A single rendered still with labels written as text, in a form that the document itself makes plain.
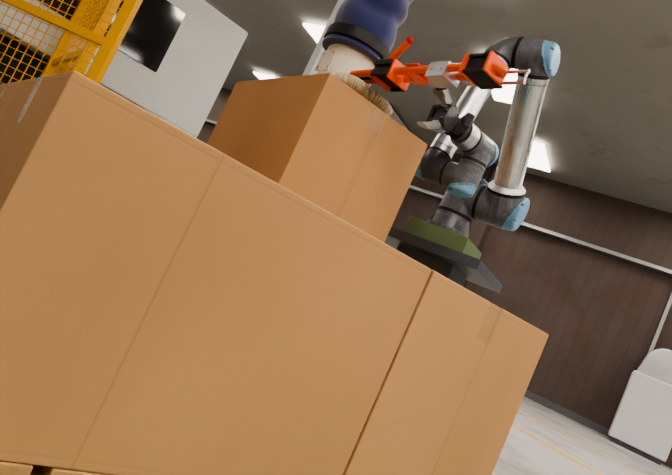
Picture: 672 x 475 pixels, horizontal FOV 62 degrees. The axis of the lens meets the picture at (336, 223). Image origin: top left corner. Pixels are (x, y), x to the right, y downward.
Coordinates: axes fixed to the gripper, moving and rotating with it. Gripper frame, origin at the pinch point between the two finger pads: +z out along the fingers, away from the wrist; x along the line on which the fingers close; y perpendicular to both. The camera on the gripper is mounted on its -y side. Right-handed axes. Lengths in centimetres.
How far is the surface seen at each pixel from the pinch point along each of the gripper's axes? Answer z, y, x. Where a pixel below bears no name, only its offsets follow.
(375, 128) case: 16.1, -4.0, -18.3
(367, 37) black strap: 18.3, 17.1, 11.4
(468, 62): 17.1, -29.3, 0.3
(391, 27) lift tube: 11.7, 17.3, 19.5
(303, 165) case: 31.7, -3.7, -37.6
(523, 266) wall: -797, 510, 111
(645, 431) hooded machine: -815, 223, -72
